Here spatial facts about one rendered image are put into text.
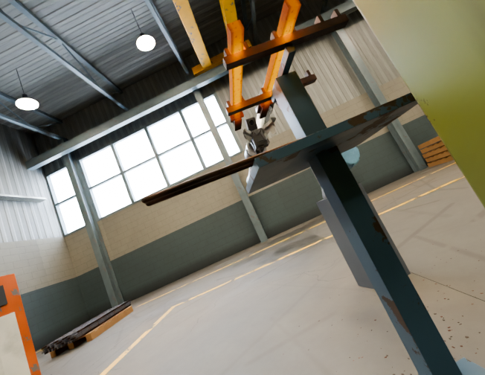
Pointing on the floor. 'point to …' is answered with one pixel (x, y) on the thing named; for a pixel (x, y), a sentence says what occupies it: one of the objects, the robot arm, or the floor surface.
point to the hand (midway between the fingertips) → (259, 122)
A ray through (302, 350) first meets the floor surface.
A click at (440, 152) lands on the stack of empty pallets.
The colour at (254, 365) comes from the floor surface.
